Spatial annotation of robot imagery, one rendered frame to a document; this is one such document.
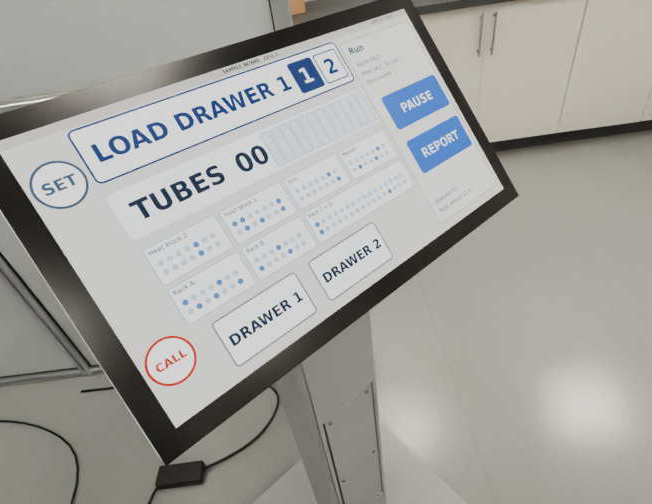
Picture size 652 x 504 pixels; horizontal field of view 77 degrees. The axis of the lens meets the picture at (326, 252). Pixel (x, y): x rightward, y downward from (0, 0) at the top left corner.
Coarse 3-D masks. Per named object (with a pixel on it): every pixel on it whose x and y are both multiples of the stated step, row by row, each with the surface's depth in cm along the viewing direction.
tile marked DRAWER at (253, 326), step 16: (272, 288) 39; (288, 288) 40; (304, 288) 41; (240, 304) 38; (256, 304) 38; (272, 304) 39; (288, 304) 40; (304, 304) 40; (224, 320) 37; (240, 320) 38; (256, 320) 38; (272, 320) 39; (288, 320) 39; (304, 320) 40; (224, 336) 37; (240, 336) 37; (256, 336) 38; (272, 336) 38; (240, 352) 37; (256, 352) 38
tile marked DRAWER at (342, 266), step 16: (368, 224) 45; (352, 240) 44; (368, 240) 45; (384, 240) 46; (320, 256) 42; (336, 256) 43; (352, 256) 44; (368, 256) 44; (384, 256) 45; (320, 272) 42; (336, 272) 42; (352, 272) 43; (368, 272) 44; (336, 288) 42
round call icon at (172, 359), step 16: (160, 336) 35; (176, 336) 35; (144, 352) 34; (160, 352) 34; (176, 352) 35; (192, 352) 35; (144, 368) 34; (160, 368) 34; (176, 368) 35; (192, 368) 35; (160, 384) 34; (176, 384) 34
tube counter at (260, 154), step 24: (360, 96) 48; (288, 120) 43; (312, 120) 44; (336, 120) 46; (360, 120) 47; (240, 144) 41; (264, 144) 42; (288, 144) 43; (312, 144) 44; (240, 168) 40; (264, 168) 41
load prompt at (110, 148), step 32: (288, 64) 44; (320, 64) 46; (192, 96) 39; (224, 96) 41; (256, 96) 42; (288, 96) 44; (96, 128) 35; (128, 128) 36; (160, 128) 38; (192, 128) 39; (224, 128) 40; (96, 160) 35; (128, 160) 36; (160, 160) 37
